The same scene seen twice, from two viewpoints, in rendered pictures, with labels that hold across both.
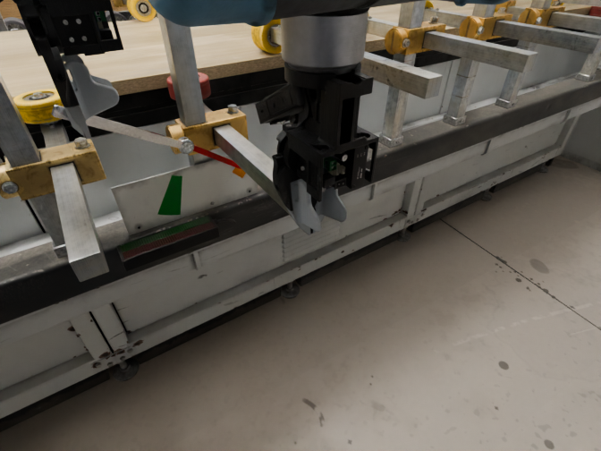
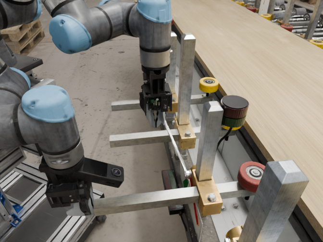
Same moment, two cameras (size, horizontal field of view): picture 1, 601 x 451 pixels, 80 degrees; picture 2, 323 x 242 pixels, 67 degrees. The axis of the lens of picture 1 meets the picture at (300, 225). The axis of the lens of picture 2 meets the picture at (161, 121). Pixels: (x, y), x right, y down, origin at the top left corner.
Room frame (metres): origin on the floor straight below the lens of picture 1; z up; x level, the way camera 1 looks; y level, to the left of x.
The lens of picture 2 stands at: (0.68, -0.27, 1.39)
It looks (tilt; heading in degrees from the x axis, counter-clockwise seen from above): 37 degrees down; 114
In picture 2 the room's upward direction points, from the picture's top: straight up
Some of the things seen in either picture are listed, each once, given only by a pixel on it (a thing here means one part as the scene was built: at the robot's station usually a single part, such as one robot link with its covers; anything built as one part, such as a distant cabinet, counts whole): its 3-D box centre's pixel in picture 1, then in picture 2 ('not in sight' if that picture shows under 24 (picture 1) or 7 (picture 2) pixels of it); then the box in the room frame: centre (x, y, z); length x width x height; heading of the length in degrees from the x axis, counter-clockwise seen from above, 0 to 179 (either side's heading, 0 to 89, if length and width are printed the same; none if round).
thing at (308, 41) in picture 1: (325, 38); (63, 151); (0.36, -0.02, 1.05); 0.08 x 0.08 x 0.05
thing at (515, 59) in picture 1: (422, 37); not in sight; (0.89, -0.27, 0.95); 0.50 x 0.04 x 0.04; 33
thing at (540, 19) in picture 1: (540, 17); not in sight; (1.16, -0.67, 0.95); 0.14 x 0.06 x 0.05; 123
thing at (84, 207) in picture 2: not in sight; (84, 200); (0.38, -0.03, 0.91); 0.05 x 0.02 x 0.09; 123
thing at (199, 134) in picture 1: (207, 131); (205, 187); (0.62, 0.17, 0.85); 0.14 x 0.06 x 0.05; 123
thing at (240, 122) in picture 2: not in sight; (231, 115); (0.64, 0.21, 1.07); 0.06 x 0.06 x 0.02
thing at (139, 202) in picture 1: (193, 191); (188, 194); (0.57, 0.20, 0.75); 0.26 x 0.01 x 0.10; 123
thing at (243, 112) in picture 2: not in sight; (233, 106); (0.64, 0.21, 1.09); 0.06 x 0.06 x 0.02
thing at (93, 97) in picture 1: (91, 100); (151, 118); (0.42, 0.24, 0.97); 0.06 x 0.03 x 0.09; 123
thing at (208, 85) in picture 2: not in sight; (207, 91); (0.49, 0.66, 0.85); 0.08 x 0.08 x 0.11
